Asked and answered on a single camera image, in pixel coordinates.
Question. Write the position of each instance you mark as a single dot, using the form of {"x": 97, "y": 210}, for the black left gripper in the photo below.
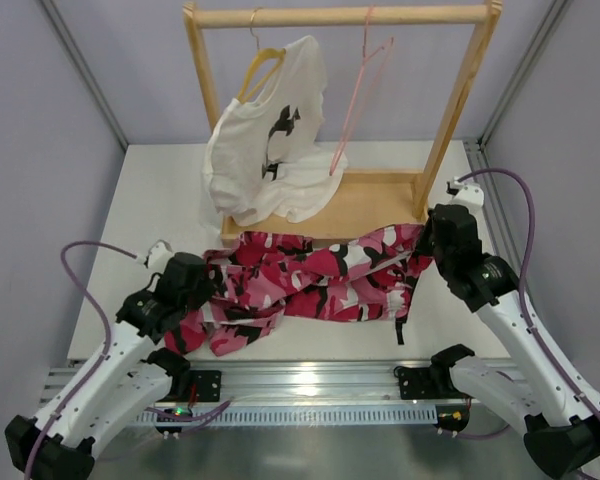
{"x": 200, "y": 282}

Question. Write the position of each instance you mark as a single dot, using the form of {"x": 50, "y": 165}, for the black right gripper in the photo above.
{"x": 435, "y": 240}

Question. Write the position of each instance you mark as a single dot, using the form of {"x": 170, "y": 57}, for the pink camouflage trousers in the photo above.
{"x": 265, "y": 277}

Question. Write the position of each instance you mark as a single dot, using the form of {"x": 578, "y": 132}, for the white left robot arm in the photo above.
{"x": 65, "y": 437}

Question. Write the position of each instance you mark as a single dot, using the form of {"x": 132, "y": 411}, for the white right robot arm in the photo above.
{"x": 558, "y": 414}

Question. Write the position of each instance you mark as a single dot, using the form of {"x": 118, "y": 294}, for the wooden clothes rack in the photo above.
{"x": 367, "y": 198}

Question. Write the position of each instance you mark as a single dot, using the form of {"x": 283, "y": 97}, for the white printed t-shirt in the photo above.
{"x": 262, "y": 158}

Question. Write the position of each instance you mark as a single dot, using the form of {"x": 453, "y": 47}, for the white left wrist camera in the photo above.
{"x": 157, "y": 257}

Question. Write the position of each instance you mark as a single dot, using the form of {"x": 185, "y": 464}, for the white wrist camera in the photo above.
{"x": 466, "y": 194}
{"x": 157, "y": 257}

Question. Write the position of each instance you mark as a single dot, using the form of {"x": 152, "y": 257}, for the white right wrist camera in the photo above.
{"x": 466, "y": 194}

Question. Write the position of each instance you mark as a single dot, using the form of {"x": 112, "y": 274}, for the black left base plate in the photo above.
{"x": 204, "y": 386}

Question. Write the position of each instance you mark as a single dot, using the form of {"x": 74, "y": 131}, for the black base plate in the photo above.
{"x": 204, "y": 386}
{"x": 415, "y": 383}

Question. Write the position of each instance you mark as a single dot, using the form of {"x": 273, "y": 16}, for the aluminium frame rail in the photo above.
{"x": 304, "y": 382}

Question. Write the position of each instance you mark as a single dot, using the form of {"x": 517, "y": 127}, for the slotted cable duct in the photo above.
{"x": 327, "y": 415}

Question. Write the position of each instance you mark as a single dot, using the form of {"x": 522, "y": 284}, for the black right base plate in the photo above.
{"x": 415, "y": 383}

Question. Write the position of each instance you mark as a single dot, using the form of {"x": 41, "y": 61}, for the pink wire clothes hanger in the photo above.
{"x": 372, "y": 66}

